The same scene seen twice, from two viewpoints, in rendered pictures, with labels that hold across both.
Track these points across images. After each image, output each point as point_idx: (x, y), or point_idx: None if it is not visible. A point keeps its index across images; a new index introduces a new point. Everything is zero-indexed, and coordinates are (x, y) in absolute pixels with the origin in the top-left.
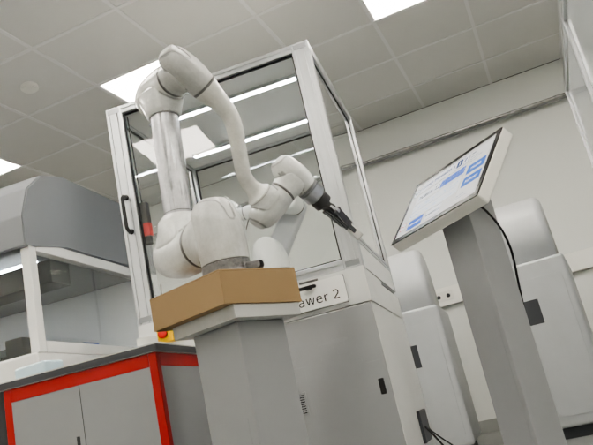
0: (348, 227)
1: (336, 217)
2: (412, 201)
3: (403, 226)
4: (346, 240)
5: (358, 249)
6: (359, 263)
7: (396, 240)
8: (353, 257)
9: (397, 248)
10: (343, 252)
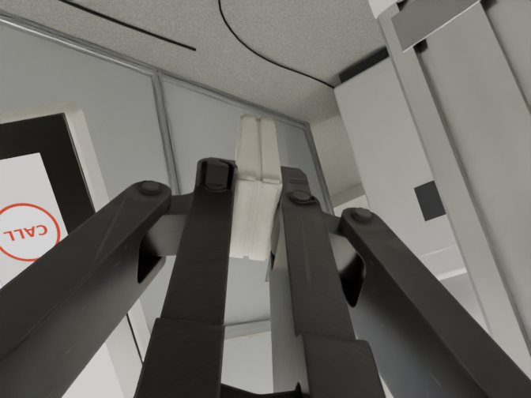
0: (195, 189)
1: (171, 314)
2: (111, 392)
3: (24, 239)
4: (514, 158)
5: (411, 110)
6: (393, 16)
7: (5, 140)
8: (441, 43)
9: (52, 107)
10: (526, 57)
